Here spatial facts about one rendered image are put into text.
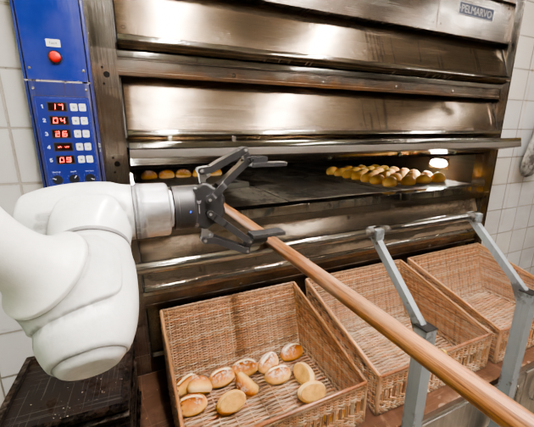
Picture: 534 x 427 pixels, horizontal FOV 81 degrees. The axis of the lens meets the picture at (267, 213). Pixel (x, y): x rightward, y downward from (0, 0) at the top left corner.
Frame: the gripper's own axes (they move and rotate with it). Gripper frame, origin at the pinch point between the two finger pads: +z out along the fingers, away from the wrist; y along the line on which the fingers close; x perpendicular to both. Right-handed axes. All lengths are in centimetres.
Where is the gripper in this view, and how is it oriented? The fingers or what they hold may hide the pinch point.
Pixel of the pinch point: (277, 198)
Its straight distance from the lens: 61.5
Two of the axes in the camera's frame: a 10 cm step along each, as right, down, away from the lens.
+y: 0.0, 9.7, 2.5
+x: 4.1, 2.3, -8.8
